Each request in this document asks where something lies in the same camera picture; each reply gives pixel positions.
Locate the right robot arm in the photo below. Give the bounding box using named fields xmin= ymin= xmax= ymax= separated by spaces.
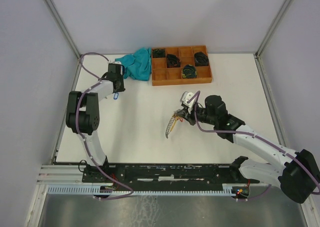
xmin=165 ymin=91 xmax=320 ymax=204

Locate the blue tag key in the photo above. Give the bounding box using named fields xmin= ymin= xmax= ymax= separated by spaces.
xmin=113 ymin=92 xmax=119 ymax=100

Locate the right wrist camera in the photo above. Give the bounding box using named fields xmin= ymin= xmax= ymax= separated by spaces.
xmin=180 ymin=90 xmax=201 ymax=114

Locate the white cable duct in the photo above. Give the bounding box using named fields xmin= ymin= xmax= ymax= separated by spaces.
xmin=47 ymin=184 xmax=236 ymax=197

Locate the rolled black orange sock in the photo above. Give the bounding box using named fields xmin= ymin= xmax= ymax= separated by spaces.
xmin=166 ymin=53 xmax=181 ymax=68

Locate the teal cloth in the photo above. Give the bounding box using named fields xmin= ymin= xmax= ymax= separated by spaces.
xmin=115 ymin=47 xmax=152 ymax=82

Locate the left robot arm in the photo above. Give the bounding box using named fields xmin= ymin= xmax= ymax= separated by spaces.
xmin=65 ymin=61 xmax=125 ymax=182

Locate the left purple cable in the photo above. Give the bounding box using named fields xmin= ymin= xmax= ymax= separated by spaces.
xmin=74 ymin=51 xmax=135 ymax=202

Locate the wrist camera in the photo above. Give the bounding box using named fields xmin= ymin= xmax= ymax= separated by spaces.
xmin=113 ymin=61 xmax=125 ymax=76
xmin=180 ymin=90 xmax=201 ymax=114

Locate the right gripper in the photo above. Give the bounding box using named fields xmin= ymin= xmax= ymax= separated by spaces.
xmin=176 ymin=102 xmax=217 ymax=126

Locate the metal key organizer ring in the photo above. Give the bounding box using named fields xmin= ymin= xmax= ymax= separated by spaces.
xmin=164 ymin=110 xmax=185 ymax=140

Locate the rolled dark sock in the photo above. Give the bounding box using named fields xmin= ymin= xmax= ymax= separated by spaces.
xmin=152 ymin=48 xmax=166 ymax=59

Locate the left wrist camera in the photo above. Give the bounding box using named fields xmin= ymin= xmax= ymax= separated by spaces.
xmin=113 ymin=61 xmax=125 ymax=76

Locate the wooden compartment tray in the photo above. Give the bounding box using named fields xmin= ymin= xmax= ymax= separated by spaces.
xmin=151 ymin=45 xmax=213 ymax=86

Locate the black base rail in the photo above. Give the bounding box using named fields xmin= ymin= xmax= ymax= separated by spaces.
xmin=78 ymin=160 xmax=259 ymax=192

